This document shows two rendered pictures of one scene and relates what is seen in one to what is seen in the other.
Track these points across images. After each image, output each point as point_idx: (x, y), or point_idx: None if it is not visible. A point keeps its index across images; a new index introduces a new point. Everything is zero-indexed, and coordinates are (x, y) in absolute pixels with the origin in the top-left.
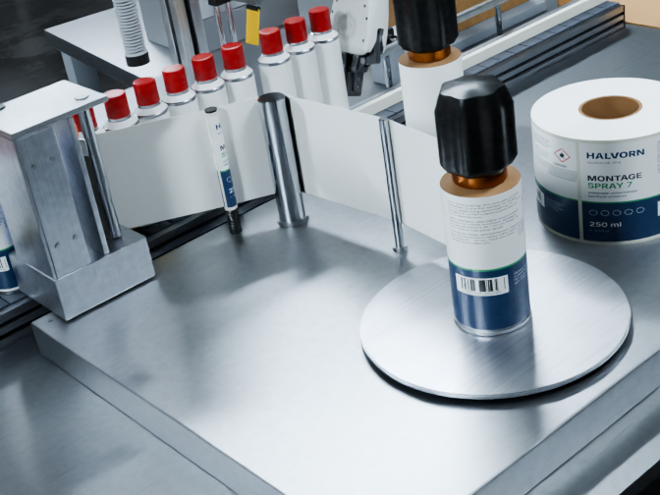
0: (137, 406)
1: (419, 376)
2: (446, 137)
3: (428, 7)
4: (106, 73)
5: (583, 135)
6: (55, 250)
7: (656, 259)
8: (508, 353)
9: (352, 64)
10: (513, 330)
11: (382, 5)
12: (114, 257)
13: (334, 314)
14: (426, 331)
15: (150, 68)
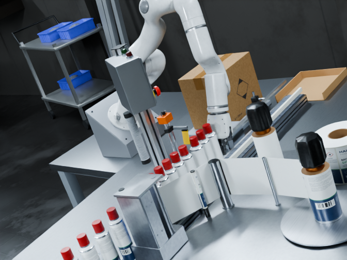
0: None
1: (316, 242)
2: (303, 156)
3: (262, 114)
4: (90, 174)
5: (335, 145)
6: (157, 237)
7: None
8: (342, 226)
9: (221, 143)
10: (339, 218)
11: (228, 117)
12: (175, 236)
13: (268, 232)
14: (308, 227)
15: (113, 167)
